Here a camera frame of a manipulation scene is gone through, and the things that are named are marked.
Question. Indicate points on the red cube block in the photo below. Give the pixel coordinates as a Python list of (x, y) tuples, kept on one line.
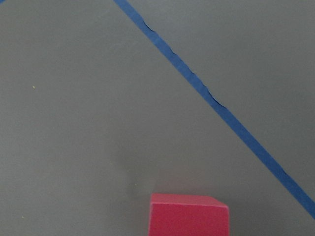
[(187, 215)]

